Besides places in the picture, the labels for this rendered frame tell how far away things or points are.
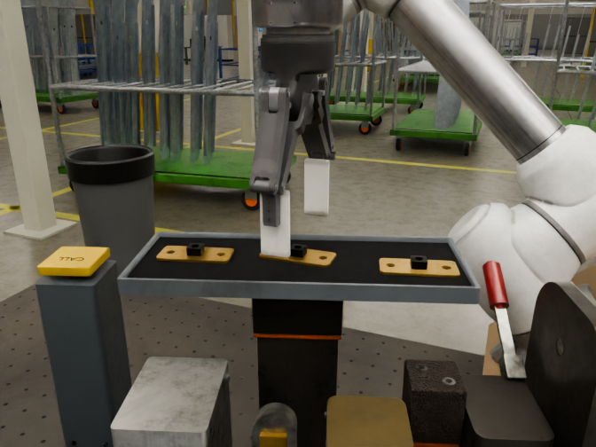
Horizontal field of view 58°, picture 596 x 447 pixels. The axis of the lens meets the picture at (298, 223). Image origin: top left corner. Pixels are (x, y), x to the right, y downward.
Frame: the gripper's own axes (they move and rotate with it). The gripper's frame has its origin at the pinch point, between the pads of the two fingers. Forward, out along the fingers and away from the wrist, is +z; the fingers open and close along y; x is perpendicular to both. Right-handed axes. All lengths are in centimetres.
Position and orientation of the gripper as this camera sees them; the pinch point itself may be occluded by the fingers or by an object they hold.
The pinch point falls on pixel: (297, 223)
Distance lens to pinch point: 60.0
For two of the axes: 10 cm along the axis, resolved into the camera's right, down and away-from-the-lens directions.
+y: -3.3, 3.2, -8.9
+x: 9.4, 1.1, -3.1
